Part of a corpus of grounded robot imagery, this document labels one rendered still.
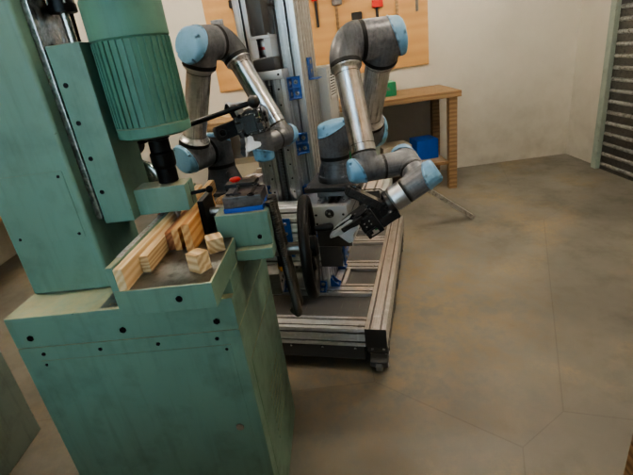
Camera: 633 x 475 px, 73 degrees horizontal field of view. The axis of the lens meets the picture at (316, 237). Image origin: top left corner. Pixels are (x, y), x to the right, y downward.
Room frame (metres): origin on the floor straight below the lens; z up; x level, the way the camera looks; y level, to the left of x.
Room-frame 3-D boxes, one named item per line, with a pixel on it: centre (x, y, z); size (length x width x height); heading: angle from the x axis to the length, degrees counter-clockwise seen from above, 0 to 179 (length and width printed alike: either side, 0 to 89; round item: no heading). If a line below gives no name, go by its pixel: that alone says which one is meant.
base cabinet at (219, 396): (1.12, 0.48, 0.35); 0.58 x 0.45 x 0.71; 85
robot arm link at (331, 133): (1.69, -0.12, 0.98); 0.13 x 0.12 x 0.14; 97
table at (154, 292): (1.08, 0.26, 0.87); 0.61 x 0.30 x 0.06; 175
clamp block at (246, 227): (1.08, 0.17, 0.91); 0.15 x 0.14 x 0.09; 175
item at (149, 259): (1.17, 0.36, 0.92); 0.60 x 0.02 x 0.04; 175
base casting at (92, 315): (1.13, 0.48, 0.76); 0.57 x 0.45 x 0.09; 85
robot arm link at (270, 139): (1.53, 0.13, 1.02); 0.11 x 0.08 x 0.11; 145
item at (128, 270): (1.09, 0.38, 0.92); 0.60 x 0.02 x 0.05; 175
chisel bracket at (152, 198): (1.12, 0.38, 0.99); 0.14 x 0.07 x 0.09; 85
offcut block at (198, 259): (0.85, 0.26, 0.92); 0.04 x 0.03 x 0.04; 52
